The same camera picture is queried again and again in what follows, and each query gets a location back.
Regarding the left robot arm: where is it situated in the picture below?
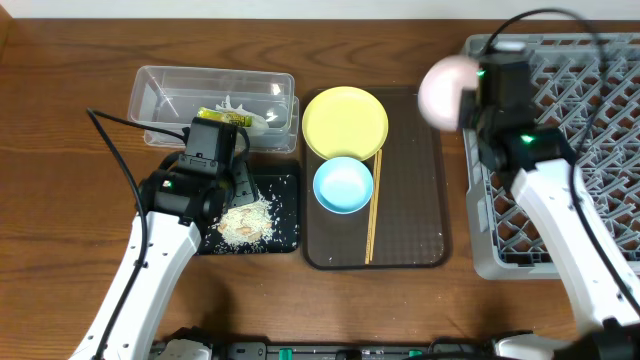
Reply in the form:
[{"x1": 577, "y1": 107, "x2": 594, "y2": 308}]
[{"x1": 72, "y1": 117, "x2": 258, "y2": 359}]

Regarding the right wooden chopstick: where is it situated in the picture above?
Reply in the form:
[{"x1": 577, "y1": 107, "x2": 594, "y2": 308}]
[{"x1": 367, "y1": 148, "x2": 384, "y2": 265}]

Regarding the rice food waste pile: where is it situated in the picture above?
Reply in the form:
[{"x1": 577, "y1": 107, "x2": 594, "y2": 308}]
[{"x1": 209, "y1": 182, "x2": 300, "y2": 251}]

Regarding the yellow green snack wrapper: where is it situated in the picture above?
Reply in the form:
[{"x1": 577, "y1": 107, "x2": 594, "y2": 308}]
[{"x1": 197, "y1": 107, "x2": 253, "y2": 127}]

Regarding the yellow round plate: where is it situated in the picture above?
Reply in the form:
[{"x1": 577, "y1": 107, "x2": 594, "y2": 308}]
[{"x1": 302, "y1": 86, "x2": 389, "y2": 161}]

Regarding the pink shallow bowl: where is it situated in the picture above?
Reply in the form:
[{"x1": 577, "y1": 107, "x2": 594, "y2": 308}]
[{"x1": 417, "y1": 55, "x2": 480, "y2": 132}]

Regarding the grey dishwasher rack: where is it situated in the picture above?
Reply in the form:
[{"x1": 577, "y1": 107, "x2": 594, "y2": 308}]
[{"x1": 463, "y1": 33, "x2": 639, "y2": 280}]

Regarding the brown serving tray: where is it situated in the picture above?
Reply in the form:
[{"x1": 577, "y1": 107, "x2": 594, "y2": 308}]
[{"x1": 302, "y1": 86, "x2": 451, "y2": 270}]

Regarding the light blue bowl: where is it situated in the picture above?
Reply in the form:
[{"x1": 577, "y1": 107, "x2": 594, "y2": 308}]
[{"x1": 312, "y1": 157, "x2": 374, "y2": 215}]

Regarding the clear plastic waste bin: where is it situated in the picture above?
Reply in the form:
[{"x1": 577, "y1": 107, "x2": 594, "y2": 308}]
[{"x1": 127, "y1": 66, "x2": 299, "y2": 154}]

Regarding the white plastic bag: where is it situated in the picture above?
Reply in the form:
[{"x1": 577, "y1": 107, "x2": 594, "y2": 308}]
[{"x1": 215, "y1": 95, "x2": 270, "y2": 136}]

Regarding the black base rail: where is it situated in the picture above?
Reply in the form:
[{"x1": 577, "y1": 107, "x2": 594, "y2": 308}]
[{"x1": 149, "y1": 327, "x2": 569, "y2": 360}]

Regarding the black waste tray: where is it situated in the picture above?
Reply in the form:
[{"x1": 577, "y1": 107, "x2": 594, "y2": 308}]
[{"x1": 194, "y1": 161, "x2": 302, "y2": 256}]

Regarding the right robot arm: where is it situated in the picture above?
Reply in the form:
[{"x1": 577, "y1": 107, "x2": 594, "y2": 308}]
[{"x1": 453, "y1": 52, "x2": 639, "y2": 359}]

